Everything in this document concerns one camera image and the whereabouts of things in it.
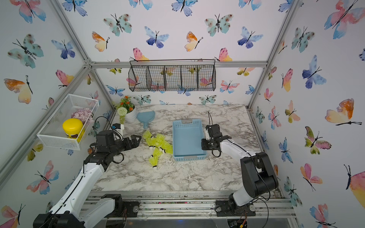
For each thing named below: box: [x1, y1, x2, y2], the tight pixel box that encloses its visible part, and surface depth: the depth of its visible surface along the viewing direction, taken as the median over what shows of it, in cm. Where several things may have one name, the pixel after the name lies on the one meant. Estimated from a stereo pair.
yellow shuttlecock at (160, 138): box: [155, 133, 167, 144], surface depth 98 cm
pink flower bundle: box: [71, 107, 95, 125], surface depth 70 cm
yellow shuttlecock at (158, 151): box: [153, 146, 166, 158], surface depth 95 cm
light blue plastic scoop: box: [136, 110, 155, 129], surface depth 117 cm
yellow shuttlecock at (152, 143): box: [145, 137, 158, 150], surface depth 98 cm
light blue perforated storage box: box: [172, 119, 207, 162], surface depth 104 cm
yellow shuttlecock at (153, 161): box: [148, 156, 159, 169], surface depth 90 cm
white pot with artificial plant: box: [114, 95, 137, 125], surface depth 104 cm
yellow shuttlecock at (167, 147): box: [159, 140, 173, 154], surface depth 96 cm
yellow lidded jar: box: [62, 118, 86, 143], surface depth 65 cm
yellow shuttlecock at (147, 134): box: [142, 130, 153, 139], surface depth 102 cm
